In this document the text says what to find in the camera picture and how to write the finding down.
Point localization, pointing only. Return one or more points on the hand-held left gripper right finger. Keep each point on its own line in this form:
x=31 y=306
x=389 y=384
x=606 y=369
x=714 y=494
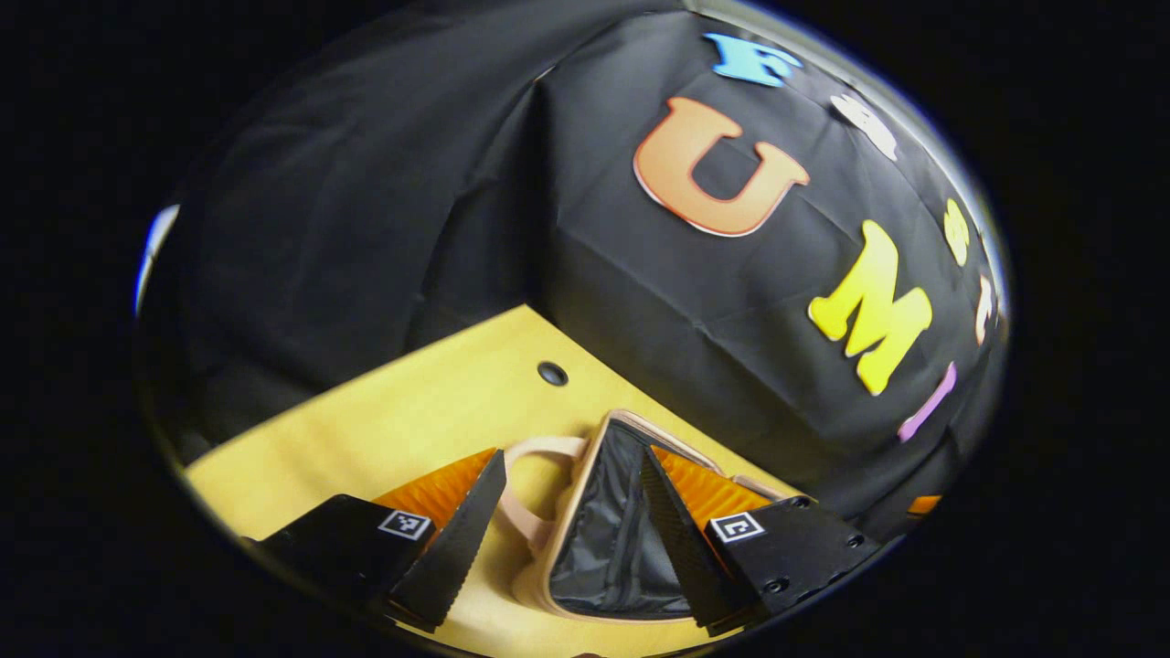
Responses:
x=686 y=548

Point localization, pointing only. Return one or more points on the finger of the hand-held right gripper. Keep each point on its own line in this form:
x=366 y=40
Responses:
x=923 y=504

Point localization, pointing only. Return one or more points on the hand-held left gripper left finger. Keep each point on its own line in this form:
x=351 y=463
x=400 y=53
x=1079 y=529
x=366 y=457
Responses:
x=457 y=548

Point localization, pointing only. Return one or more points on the pink suitcase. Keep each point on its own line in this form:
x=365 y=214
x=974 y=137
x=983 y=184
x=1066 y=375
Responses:
x=603 y=539

